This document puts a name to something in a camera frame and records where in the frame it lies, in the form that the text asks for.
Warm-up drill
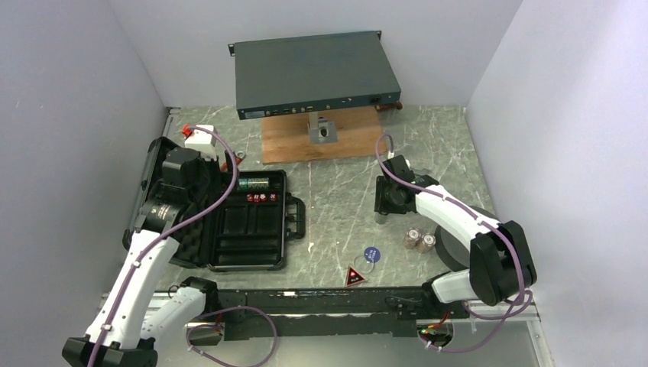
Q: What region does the blue small blind button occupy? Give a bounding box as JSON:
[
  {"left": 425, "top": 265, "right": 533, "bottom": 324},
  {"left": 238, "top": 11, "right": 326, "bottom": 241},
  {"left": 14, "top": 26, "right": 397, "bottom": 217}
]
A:
[{"left": 363, "top": 246, "right": 381, "bottom": 264}]

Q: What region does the orange poker chip stack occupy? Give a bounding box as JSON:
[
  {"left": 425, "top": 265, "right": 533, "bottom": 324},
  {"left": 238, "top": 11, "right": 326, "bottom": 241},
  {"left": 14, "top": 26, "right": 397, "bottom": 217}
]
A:
[
  {"left": 415, "top": 233, "right": 436, "bottom": 254},
  {"left": 403, "top": 228, "right": 421, "bottom": 249}
]

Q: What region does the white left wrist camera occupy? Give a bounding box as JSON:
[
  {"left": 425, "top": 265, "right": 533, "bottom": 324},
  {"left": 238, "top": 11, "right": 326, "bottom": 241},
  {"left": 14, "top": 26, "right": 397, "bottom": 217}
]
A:
[{"left": 181, "top": 125, "right": 217, "bottom": 156}]

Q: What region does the red handled wrench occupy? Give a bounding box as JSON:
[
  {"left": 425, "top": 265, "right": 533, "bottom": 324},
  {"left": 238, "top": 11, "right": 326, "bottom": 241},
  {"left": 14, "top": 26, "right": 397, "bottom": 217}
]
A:
[{"left": 220, "top": 151, "right": 246, "bottom": 172}]

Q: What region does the grey rack server unit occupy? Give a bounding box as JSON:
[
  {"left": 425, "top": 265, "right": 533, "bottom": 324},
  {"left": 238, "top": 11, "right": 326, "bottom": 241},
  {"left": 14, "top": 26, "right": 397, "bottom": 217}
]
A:
[{"left": 229, "top": 31, "right": 401, "bottom": 120}]

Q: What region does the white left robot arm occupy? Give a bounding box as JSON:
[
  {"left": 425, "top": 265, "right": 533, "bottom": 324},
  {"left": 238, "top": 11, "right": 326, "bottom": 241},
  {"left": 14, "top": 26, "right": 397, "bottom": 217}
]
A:
[{"left": 62, "top": 148, "right": 221, "bottom": 366}]

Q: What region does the large grey spool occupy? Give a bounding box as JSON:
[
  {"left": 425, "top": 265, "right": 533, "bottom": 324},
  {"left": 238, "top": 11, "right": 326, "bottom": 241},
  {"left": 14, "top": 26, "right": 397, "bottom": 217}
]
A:
[{"left": 418, "top": 200, "right": 500, "bottom": 271}]

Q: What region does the black poker set case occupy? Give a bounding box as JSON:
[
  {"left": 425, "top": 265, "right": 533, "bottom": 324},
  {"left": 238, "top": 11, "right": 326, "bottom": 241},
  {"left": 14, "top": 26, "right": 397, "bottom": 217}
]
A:
[{"left": 122, "top": 137, "right": 306, "bottom": 271}]

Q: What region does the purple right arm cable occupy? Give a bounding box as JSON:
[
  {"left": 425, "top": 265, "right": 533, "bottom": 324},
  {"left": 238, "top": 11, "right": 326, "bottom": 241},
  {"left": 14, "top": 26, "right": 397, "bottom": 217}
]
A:
[{"left": 374, "top": 133, "right": 533, "bottom": 355}]

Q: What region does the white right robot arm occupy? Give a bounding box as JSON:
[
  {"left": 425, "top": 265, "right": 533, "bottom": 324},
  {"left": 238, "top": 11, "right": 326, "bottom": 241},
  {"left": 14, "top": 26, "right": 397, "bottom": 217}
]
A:
[{"left": 374, "top": 155, "right": 537, "bottom": 317}]

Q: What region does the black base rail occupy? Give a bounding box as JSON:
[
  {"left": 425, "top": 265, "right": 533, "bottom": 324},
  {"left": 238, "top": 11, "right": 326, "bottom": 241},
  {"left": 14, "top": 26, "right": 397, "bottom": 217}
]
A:
[{"left": 193, "top": 286, "right": 468, "bottom": 341}]

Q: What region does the wooden board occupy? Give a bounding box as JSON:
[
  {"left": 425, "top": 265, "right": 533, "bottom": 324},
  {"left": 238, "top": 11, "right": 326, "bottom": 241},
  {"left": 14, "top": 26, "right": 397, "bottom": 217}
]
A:
[{"left": 261, "top": 107, "right": 383, "bottom": 164}]

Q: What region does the green poker chip stack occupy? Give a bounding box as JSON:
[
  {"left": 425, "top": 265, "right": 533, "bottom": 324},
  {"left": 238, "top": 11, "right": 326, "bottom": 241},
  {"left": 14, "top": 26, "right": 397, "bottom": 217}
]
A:
[{"left": 238, "top": 178, "right": 256, "bottom": 190}]

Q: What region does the metal stand bracket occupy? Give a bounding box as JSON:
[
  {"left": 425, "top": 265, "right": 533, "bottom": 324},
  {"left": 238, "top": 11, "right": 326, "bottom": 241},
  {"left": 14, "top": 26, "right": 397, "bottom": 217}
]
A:
[{"left": 308, "top": 112, "right": 338, "bottom": 145}]

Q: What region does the black triangular all-in button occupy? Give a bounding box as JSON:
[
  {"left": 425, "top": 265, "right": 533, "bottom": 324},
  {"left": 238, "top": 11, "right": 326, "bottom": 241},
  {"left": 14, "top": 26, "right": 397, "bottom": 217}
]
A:
[{"left": 345, "top": 265, "right": 368, "bottom": 287}]

